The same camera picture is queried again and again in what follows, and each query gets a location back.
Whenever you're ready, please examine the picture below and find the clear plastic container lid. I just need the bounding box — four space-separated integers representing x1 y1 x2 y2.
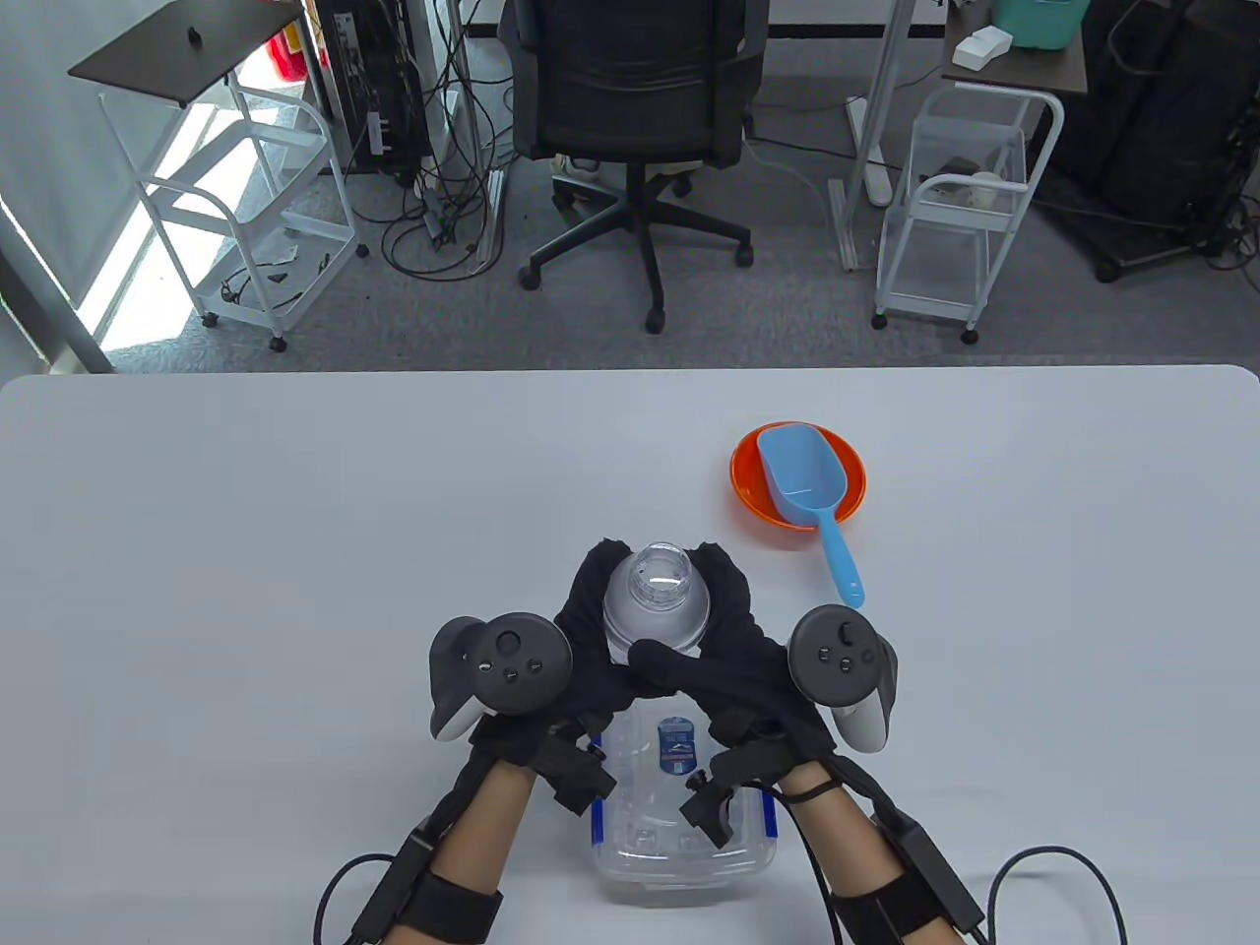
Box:
596 694 774 872

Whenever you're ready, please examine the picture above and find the small white box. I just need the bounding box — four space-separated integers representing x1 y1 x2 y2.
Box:
951 27 1015 71

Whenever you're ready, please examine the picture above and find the person's right hand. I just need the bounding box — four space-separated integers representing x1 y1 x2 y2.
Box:
630 539 840 784

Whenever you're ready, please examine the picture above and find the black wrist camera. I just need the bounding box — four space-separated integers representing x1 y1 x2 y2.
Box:
681 738 788 850
536 733 618 813

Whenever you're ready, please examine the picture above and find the thin black cord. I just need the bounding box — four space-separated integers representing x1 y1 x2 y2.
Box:
220 253 332 309

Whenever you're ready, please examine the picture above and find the red fire extinguisher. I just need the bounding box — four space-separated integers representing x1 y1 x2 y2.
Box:
268 0 332 86

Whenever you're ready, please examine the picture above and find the black wrist electronics box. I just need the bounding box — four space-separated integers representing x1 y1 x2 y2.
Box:
871 807 985 931
349 832 434 945

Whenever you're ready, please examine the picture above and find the person's left forearm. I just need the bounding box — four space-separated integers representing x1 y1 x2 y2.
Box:
433 763 537 945

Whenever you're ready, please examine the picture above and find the black cable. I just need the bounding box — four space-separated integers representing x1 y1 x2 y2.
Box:
313 852 395 945
984 845 1128 945

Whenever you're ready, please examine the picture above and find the clear plastic shaker lid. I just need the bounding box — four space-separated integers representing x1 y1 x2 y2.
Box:
602 540 712 661

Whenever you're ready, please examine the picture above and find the clear plastic shaker cup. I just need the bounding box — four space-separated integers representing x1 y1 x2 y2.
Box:
604 635 702 668

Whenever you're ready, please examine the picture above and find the black computer tower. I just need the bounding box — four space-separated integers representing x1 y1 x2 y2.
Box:
313 0 436 188

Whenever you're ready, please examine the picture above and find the orange plastic bowl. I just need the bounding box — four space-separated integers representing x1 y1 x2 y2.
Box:
730 422 868 533

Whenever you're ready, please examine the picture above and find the grey and white hand controller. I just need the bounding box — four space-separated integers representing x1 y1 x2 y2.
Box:
428 613 574 741
787 604 899 754

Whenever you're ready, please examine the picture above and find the black equipment stand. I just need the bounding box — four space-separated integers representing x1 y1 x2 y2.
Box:
1032 0 1260 284

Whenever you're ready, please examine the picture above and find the clear container with blue clips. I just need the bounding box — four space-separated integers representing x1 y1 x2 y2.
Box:
589 694 781 907

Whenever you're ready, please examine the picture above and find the white power strip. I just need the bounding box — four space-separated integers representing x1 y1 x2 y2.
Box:
845 94 893 207

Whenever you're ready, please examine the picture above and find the teal plastic container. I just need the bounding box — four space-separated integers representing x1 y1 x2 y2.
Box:
989 0 1093 51

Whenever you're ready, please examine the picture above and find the black office chair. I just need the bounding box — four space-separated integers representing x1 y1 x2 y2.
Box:
497 0 771 334

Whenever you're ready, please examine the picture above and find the person's left hand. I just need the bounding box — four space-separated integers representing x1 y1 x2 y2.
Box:
471 538 643 771

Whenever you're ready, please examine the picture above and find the blue plastic scoop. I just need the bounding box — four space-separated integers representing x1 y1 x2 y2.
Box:
756 423 867 609

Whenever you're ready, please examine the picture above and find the white cart with dark top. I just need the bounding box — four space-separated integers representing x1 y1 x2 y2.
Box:
872 18 1089 346
67 0 370 353

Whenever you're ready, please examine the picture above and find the person's right forearm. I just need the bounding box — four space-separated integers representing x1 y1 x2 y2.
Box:
783 783 966 945

